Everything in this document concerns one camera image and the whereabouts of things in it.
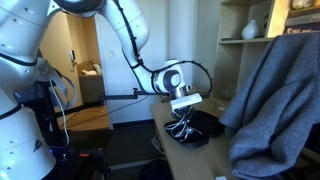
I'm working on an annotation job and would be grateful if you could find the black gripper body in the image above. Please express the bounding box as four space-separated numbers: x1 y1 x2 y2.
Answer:
171 105 197 123

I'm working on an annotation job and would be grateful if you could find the white charging cable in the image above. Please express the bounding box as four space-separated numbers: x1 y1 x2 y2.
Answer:
164 114 205 140

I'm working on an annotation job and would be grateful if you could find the black zip case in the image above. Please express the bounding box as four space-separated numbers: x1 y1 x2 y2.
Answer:
163 110 226 149

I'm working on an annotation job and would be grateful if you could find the clear glass bowl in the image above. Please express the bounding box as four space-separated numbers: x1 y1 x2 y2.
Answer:
220 87 236 101

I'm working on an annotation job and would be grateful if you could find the wooden shelf unit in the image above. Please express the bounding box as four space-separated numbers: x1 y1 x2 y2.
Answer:
209 0 320 108

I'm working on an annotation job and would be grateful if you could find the grey knitted cardigan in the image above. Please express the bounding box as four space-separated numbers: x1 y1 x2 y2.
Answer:
219 31 320 180

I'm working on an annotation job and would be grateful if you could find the wooden side table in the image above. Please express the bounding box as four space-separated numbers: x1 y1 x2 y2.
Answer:
55 105 114 149

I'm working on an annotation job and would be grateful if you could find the beige armchair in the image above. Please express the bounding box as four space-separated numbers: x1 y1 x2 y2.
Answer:
76 60 105 104

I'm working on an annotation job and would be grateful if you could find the white ceramic vase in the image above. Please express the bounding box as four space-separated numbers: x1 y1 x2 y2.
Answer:
240 19 261 41

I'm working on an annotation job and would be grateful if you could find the stack of books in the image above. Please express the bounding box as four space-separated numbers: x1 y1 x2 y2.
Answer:
282 12 320 35

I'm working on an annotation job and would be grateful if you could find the plush toy figure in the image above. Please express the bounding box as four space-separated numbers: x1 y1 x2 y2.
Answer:
289 0 315 10

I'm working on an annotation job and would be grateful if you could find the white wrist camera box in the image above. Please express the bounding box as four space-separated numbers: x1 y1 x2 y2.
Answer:
169 92 204 112

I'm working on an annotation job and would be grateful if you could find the white hanging cable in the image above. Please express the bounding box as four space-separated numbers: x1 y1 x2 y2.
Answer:
150 132 167 157

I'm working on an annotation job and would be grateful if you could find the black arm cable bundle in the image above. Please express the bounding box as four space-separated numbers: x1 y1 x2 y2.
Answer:
112 0 214 99

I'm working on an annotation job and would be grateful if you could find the white strap cable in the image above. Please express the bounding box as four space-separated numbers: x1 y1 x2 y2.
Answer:
36 61 78 148

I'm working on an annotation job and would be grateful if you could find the wall intercom phone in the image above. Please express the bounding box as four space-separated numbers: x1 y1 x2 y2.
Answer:
68 49 77 73

